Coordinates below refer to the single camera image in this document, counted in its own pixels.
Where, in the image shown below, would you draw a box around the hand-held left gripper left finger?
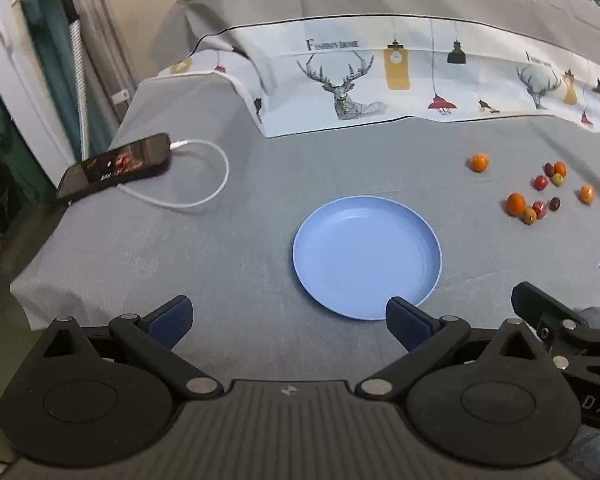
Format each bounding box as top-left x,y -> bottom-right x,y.
27,296 -> 224,401

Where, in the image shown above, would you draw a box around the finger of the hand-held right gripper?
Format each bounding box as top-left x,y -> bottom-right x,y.
511,281 -> 600,371

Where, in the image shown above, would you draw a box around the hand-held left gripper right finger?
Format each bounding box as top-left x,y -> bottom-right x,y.
355,296 -> 556,401

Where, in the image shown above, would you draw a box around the light blue plate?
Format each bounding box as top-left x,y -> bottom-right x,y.
293,196 -> 442,322

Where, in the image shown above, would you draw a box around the person's grey trousers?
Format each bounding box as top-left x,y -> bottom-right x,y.
577,305 -> 600,332

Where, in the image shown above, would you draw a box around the grey bed sheet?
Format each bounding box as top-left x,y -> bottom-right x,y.
10,74 -> 600,361

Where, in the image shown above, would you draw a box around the black smartphone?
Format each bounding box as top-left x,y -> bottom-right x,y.
56,133 -> 172,201

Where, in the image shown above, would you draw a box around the teal curtain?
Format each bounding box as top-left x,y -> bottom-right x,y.
20,0 -> 83,156

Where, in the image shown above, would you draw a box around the grey curtain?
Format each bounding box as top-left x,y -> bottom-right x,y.
62,0 -> 142,128

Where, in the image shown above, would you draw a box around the white charging cable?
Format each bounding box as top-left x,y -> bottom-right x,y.
119,139 -> 230,209

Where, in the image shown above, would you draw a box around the black and white braided hose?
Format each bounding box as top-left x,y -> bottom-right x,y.
69,17 -> 92,161

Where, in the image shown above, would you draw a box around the white door frame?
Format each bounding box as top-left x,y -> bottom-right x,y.
0,0 -> 81,181

